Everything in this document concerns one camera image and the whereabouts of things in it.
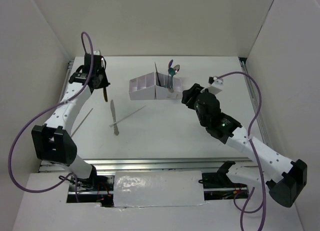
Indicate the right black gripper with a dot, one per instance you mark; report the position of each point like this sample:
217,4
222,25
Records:
193,91

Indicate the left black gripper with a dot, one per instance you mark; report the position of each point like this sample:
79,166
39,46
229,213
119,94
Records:
105,83

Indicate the gold knife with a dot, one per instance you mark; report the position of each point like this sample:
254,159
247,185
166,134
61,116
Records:
105,95

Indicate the white chopstick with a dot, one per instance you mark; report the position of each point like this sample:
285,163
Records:
122,119
79,125

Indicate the silver ornate knife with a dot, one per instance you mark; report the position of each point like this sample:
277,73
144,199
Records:
113,113

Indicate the black knife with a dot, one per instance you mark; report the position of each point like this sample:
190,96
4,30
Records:
157,75

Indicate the silver ornate spoon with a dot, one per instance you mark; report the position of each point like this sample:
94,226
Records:
176,69

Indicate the teal spoon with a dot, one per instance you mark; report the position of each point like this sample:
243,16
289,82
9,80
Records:
171,76

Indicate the iridescent rainbow spoon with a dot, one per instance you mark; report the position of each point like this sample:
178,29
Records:
170,63

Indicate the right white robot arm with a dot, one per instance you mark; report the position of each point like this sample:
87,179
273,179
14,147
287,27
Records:
284,178

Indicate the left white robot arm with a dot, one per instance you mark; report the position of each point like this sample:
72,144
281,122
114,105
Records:
52,141

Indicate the white left utensil organizer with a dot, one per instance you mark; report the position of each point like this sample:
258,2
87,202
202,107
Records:
143,87

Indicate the white utensil organizer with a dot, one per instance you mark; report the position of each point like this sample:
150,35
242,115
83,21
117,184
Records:
143,87
167,89

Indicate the white right utensil organizer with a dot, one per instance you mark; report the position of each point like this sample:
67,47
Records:
167,89

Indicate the white cover plate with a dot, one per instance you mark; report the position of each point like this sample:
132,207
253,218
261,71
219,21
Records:
158,189

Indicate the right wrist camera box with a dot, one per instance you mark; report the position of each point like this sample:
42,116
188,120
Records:
216,85

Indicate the aluminium right rail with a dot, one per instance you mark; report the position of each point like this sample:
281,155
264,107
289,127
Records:
258,130

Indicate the aluminium rail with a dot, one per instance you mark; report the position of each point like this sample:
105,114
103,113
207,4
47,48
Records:
258,130
170,164

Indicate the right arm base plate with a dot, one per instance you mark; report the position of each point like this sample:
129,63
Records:
218,180

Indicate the aluminium front rail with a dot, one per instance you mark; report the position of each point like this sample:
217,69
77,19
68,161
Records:
170,164

